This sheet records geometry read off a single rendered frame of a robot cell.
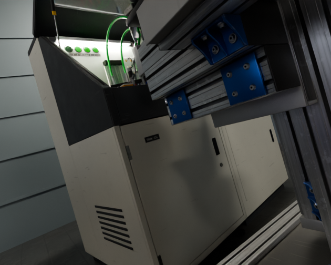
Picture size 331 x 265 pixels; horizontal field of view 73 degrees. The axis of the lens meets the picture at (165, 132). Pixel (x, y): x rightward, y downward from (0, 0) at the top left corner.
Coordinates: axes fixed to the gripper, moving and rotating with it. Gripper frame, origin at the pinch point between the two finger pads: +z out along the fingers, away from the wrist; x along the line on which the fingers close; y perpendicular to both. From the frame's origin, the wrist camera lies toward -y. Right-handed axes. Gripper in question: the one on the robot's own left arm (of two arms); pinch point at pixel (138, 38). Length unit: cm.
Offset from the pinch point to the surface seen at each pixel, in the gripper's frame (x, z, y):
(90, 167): -52, 46, 22
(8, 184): -111, 155, -111
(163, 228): -43, 50, 70
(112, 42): 5.7, 15.6, -42.7
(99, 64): -11.1, 24.1, -34.5
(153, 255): -52, 52, 75
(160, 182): -33, 39, 57
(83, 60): -20.3, 18.4, -36.6
